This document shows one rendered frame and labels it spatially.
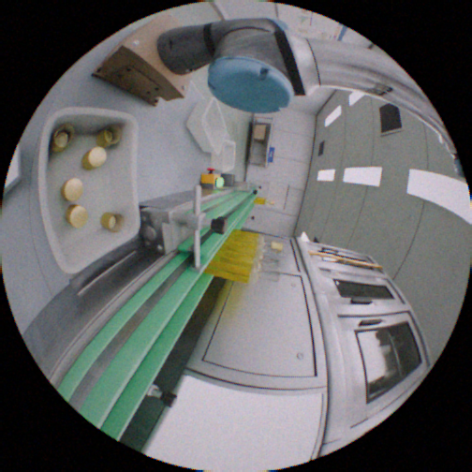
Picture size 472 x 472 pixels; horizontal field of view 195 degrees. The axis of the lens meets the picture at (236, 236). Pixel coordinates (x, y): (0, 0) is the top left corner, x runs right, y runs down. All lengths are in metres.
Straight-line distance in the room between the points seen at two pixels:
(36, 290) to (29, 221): 0.12
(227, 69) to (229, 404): 0.51
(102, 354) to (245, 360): 0.29
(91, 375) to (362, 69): 0.47
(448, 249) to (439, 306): 0.47
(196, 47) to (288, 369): 0.69
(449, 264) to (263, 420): 1.64
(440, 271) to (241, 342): 1.68
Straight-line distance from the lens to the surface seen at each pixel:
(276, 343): 0.41
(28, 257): 0.33
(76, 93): 0.36
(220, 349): 0.38
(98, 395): 0.24
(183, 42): 0.36
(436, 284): 1.73
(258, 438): 0.38
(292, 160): 6.32
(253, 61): 0.19
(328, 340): 0.50
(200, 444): 0.38
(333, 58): 0.22
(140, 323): 0.24
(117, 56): 0.34
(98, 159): 0.27
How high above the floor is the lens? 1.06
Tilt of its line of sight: 9 degrees down
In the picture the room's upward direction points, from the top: 102 degrees clockwise
